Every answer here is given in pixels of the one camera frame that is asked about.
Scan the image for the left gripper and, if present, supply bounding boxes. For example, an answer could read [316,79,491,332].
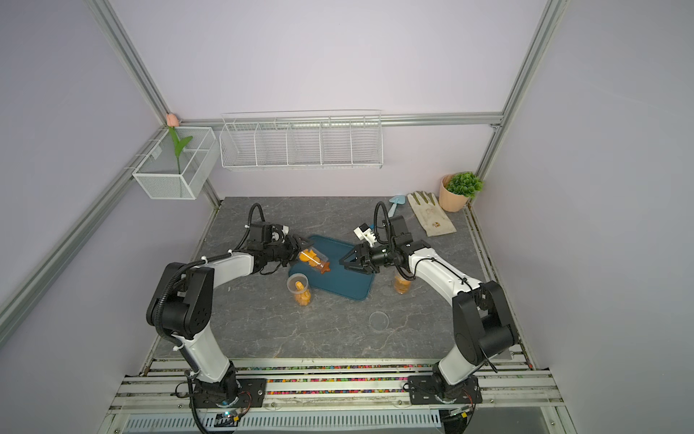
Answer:
[264,233,314,267]

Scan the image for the clear cookie jar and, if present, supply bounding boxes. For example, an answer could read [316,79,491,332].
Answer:
[297,246,332,275]
[393,273,412,295]
[287,273,312,307]

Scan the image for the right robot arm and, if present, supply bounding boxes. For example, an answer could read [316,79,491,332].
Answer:
[340,202,520,401]

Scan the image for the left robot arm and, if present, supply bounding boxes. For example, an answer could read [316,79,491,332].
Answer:
[146,203,313,408]

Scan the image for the teal plastic tray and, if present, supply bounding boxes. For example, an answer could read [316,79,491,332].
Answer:
[288,235,374,301]

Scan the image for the blue garden trowel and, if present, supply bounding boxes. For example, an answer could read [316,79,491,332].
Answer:
[388,195,407,218]

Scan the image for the beige gardening glove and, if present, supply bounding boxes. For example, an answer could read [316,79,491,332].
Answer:
[407,191,457,237]

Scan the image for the potted green plant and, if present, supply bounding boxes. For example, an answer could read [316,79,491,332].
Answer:
[438,172,484,213]

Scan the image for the artificial pink tulip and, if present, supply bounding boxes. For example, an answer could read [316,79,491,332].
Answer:
[166,113,193,175]

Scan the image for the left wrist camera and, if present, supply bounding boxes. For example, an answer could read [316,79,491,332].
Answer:
[270,224,289,242]

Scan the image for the white wire wall shelf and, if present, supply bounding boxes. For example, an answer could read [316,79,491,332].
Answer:
[220,110,384,170]

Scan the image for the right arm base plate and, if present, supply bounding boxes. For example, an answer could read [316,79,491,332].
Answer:
[403,374,483,405]

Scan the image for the white mesh wall basket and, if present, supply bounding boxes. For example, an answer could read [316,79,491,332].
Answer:
[133,127,220,200]

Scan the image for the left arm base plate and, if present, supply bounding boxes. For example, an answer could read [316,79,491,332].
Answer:
[193,378,267,409]

